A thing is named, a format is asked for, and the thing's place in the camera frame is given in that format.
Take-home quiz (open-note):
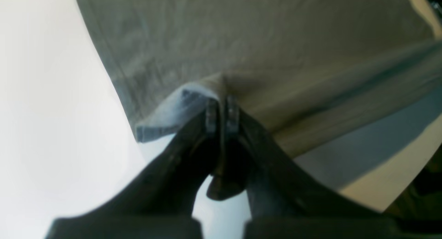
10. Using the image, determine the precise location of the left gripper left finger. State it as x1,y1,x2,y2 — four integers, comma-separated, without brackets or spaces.
46,99,219,239

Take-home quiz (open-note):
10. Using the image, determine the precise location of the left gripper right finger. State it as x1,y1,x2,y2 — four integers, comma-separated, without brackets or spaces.
226,96,397,239

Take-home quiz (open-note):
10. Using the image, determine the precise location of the grey T-shirt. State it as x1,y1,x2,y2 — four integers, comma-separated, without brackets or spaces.
73,0,442,189

